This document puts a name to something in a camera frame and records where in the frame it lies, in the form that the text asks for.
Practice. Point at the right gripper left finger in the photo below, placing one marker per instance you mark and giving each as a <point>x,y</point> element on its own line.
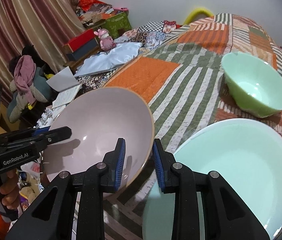
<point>51,214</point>

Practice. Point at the white plastic bag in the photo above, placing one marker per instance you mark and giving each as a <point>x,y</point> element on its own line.
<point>107,61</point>

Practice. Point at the patchwork striped bedspread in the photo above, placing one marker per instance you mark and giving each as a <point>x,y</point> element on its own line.
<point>181,81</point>

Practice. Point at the pink bowl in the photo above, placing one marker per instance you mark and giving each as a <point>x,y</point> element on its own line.
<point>97,120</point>

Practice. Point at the mint green plate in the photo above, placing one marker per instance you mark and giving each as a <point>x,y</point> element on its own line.
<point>247,153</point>

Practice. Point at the dark blue box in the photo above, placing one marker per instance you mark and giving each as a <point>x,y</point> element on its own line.
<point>85,49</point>

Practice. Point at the striped brown curtain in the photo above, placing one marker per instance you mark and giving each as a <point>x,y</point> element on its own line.
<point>45,24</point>

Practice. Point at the pink cloth on chair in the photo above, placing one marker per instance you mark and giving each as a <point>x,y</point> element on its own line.
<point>23,77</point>

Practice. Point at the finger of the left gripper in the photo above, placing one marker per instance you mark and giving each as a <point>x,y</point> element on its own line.
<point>57,135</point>
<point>38,131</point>

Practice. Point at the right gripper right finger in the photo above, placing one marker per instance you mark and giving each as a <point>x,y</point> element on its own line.
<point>225,214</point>

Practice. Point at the pink pig toy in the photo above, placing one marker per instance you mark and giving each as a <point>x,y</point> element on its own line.
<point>105,40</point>

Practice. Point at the checkered patchwork quilt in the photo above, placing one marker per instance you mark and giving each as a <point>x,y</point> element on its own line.
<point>151,35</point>

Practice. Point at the red box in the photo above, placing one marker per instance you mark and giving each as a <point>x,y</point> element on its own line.
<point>77,42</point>

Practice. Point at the open notebook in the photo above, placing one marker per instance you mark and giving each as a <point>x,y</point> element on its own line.
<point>66,96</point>

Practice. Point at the yellow foam tube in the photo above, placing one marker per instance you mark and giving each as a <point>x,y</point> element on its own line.
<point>201,11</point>

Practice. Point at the red plastic bag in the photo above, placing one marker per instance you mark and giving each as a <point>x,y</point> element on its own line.
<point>90,5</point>

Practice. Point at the person's left hand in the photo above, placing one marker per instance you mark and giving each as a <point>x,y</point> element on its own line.
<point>10,190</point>

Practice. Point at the green storage box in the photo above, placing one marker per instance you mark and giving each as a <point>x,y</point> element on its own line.
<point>117,25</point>

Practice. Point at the mint green bowl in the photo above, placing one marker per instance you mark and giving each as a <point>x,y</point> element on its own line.
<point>253,83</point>

